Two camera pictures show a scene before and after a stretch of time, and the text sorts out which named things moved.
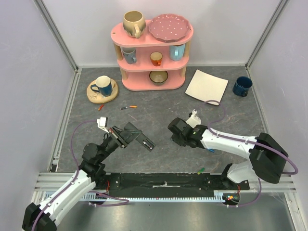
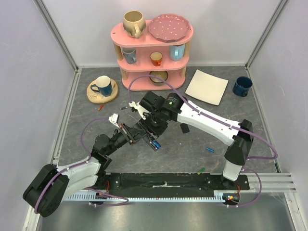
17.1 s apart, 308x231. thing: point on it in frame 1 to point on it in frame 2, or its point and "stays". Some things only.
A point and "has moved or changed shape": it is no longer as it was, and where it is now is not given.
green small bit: [201, 171] stays
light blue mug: [176, 52] stays
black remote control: [129, 138] has moved or changed shape
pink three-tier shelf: [148, 64] stays
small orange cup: [156, 57] stays
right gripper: [178, 140] to [157, 125]
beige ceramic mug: [134, 23] stays
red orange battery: [101, 106] stays
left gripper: [114, 132] to [133, 133]
